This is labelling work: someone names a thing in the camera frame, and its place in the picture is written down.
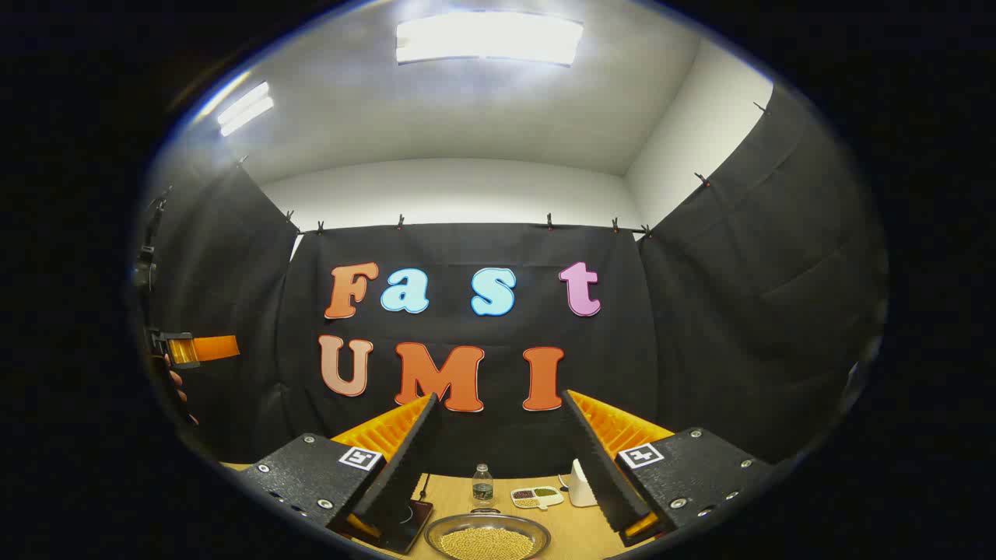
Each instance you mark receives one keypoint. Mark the heap of yellow soybeans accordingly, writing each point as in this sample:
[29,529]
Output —
[486,544]

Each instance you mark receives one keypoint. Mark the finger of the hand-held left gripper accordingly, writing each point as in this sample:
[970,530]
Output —
[214,348]

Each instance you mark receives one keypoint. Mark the black induction cooktop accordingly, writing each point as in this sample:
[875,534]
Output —
[416,521]

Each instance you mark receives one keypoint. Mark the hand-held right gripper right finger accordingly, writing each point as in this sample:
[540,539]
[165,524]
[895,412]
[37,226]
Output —
[599,467]

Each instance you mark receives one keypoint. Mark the white toaster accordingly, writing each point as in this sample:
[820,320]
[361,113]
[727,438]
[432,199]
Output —
[580,486]

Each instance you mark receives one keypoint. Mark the row of black cloth clips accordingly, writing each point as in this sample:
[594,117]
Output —
[548,222]

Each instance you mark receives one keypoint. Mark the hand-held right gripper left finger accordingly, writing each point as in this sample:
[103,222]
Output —
[405,467]

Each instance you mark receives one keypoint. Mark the white divided dish with beans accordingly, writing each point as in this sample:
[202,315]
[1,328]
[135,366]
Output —
[537,498]

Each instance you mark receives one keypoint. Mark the rectangular ceiling light panel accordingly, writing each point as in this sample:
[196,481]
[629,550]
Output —
[245,109]
[490,39]

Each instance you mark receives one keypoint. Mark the clear plastic water bottle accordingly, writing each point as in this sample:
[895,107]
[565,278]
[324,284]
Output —
[482,490]

